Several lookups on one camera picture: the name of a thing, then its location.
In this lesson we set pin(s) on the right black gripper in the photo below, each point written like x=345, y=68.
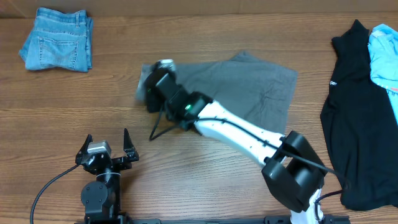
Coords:
x=152, y=101

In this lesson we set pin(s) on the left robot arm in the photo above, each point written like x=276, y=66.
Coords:
x=102, y=197

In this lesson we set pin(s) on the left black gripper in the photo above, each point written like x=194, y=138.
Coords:
x=123, y=163

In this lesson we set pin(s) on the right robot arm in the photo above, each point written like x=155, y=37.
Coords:
x=293, y=172

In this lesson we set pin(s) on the light blue garment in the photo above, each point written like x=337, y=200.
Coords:
x=382, y=47

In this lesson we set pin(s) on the black shirt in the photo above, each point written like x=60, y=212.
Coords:
x=359, y=126

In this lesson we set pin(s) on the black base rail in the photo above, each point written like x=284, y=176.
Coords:
x=266, y=220

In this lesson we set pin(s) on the folded blue jeans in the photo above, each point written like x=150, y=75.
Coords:
x=59, y=40

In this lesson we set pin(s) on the grey shorts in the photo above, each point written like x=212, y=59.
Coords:
x=253, y=89

